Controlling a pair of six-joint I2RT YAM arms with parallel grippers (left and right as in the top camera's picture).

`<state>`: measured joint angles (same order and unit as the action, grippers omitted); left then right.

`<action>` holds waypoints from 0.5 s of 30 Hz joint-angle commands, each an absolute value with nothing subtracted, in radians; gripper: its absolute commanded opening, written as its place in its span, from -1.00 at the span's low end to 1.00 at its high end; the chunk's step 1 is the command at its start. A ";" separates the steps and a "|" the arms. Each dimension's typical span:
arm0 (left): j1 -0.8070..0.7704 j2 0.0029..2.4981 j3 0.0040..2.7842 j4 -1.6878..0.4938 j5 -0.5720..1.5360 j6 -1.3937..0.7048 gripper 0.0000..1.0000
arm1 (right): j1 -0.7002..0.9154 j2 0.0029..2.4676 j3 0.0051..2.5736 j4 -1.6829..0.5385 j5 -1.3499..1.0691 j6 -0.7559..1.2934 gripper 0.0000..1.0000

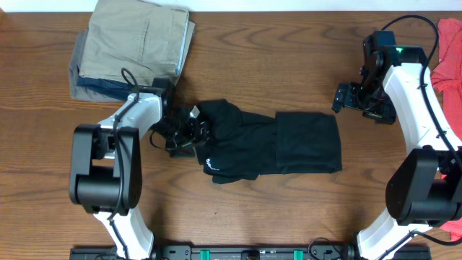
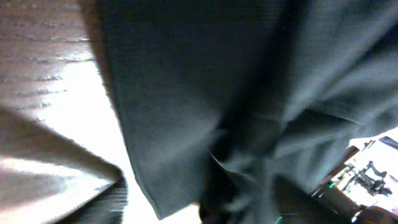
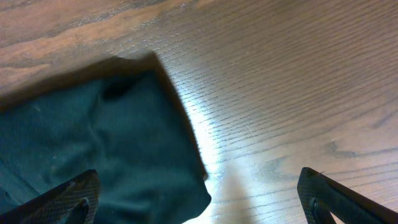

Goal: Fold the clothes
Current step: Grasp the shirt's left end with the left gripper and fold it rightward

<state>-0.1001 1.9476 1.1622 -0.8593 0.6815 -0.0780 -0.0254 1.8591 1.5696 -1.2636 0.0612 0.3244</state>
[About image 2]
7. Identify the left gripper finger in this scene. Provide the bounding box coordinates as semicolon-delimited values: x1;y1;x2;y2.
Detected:
56;175;127;224

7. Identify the black polo shirt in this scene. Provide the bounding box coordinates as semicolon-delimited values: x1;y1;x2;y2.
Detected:
98;0;397;223

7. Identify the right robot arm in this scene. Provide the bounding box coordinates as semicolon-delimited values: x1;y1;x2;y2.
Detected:
312;134;397;223

